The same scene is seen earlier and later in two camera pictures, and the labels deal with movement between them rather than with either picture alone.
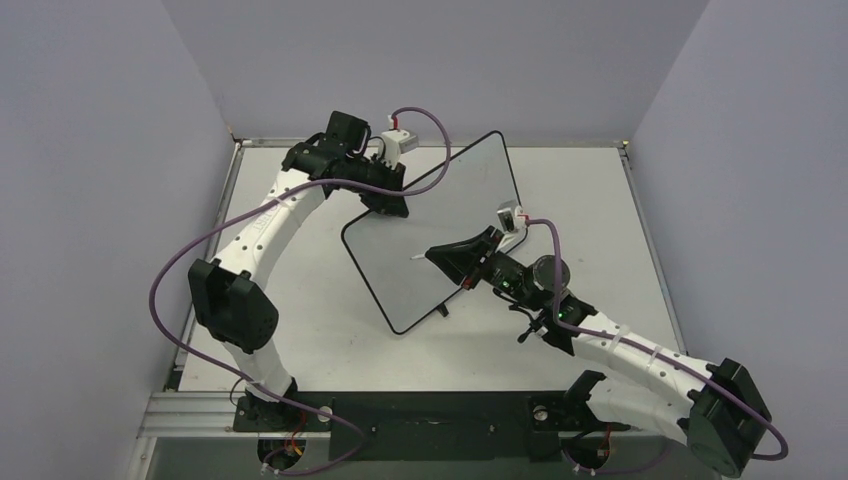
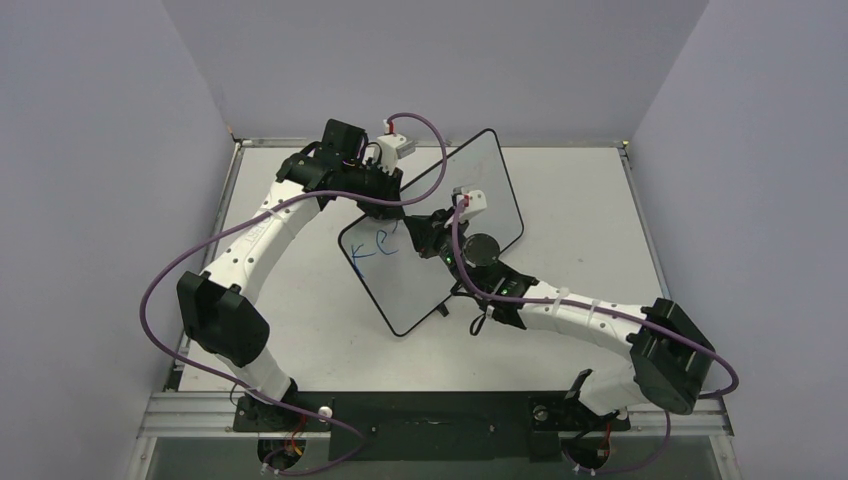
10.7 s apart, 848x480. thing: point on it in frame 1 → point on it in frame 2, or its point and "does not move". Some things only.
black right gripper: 479,258 → 423,234
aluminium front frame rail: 202,415 does not move
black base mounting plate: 427,427 does not move
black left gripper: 387,204 does not move
